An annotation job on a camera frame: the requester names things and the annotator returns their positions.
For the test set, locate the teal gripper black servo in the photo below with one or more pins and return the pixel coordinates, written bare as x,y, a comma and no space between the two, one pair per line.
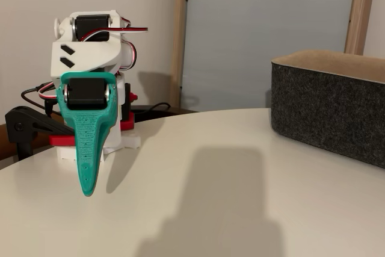
86,94

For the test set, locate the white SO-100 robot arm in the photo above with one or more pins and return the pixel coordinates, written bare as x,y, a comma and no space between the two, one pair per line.
90,55

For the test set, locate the grey felt box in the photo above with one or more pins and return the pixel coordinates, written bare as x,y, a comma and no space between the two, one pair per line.
325,112

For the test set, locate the black clamp red knob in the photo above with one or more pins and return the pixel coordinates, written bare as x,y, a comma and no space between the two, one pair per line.
127,121

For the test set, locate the black clamp red pad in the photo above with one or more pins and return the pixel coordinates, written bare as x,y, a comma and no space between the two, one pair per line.
24,124

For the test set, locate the dark brown chair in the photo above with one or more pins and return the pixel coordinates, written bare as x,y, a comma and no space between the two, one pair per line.
2,145
180,110

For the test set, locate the frosted panel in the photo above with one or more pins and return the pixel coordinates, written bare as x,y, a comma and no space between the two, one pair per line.
255,28

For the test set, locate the light wooden post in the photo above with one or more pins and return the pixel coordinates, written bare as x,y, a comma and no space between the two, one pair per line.
359,13
179,43

